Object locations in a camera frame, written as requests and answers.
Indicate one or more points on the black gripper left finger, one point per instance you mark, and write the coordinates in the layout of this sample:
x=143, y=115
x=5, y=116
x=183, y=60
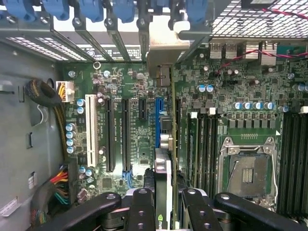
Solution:
x=142, y=211

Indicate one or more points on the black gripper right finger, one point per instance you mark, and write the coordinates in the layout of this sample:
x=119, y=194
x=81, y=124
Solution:
x=199, y=211

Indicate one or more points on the CPU socket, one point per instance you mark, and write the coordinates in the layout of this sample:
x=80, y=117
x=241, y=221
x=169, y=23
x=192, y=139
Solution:
x=247, y=173

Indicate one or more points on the blue expansion slot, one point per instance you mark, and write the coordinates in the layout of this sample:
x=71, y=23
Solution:
x=159, y=120

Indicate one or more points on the white expansion slot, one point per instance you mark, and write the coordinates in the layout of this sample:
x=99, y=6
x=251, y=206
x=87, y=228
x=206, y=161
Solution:
x=90, y=130

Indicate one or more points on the short black expansion slot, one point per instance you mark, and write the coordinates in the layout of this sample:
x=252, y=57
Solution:
x=143, y=109

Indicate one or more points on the green motherboard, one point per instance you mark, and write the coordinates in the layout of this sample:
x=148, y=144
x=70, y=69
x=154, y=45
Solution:
x=134, y=79

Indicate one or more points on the dark grey open PC case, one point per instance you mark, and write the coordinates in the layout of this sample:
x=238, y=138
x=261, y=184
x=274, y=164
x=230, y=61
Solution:
x=29, y=31

